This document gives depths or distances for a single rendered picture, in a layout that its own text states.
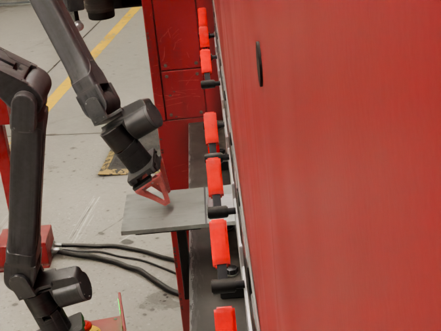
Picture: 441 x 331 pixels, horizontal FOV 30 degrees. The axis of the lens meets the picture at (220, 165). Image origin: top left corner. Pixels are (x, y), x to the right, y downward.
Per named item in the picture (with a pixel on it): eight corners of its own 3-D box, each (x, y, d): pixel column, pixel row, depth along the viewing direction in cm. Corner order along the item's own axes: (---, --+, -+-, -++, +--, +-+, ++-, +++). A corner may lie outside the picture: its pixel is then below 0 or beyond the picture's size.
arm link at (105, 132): (100, 123, 174) (94, 136, 170) (125, 108, 172) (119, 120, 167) (120, 148, 177) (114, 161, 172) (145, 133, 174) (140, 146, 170)
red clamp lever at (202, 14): (195, 6, 214) (198, 37, 210) (211, 4, 214) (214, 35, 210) (196, 10, 216) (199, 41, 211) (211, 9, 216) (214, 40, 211)
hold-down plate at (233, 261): (216, 230, 195) (214, 219, 194) (238, 228, 195) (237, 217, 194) (220, 299, 167) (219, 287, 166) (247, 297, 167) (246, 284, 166)
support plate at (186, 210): (126, 198, 188) (126, 194, 188) (241, 187, 188) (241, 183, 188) (121, 236, 172) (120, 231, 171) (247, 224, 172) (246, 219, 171)
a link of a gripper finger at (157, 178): (180, 186, 180) (155, 154, 177) (180, 200, 173) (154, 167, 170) (155, 201, 181) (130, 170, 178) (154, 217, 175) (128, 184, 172)
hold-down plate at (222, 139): (209, 132, 253) (208, 123, 252) (226, 131, 253) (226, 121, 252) (212, 172, 226) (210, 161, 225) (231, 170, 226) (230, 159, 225)
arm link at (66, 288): (16, 251, 160) (5, 278, 153) (69, 234, 158) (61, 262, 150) (43, 295, 166) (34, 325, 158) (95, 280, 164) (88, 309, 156)
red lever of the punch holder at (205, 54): (197, 47, 177) (201, 86, 173) (216, 46, 177) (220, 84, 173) (198, 52, 179) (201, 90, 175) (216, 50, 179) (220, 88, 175)
